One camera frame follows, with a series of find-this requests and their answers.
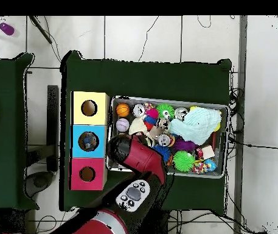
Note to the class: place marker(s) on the large green fuzzy eyed ball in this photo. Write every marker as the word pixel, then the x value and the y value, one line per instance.
pixel 183 160

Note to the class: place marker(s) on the light blue cloth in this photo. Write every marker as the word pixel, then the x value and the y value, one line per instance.
pixel 199 124

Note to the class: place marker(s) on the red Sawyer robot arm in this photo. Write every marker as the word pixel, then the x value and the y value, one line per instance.
pixel 141 156

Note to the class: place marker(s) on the shallow metal mesh bin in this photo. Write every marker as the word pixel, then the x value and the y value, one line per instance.
pixel 124 100

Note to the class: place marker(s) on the wooden box with three holes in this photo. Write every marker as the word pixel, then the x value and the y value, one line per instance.
pixel 99 117

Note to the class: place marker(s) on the white toy baseball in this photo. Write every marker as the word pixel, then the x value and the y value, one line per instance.
pixel 122 124

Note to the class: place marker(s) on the orange toy basketball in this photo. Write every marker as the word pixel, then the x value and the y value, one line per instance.
pixel 123 110

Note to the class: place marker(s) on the small green fuzzy eyed ball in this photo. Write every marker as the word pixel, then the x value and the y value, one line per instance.
pixel 165 111

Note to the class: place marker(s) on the purple spiky ball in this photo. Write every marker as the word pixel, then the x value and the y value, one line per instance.
pixel 183 145

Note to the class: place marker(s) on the dark green tablecloth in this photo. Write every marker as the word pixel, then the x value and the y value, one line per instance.
pixel 153 78
pixel 7 158

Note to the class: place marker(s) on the black rod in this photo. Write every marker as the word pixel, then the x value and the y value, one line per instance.
pixel 41 30

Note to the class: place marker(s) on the purple bottle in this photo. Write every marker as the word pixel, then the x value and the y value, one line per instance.
pixel 6 28

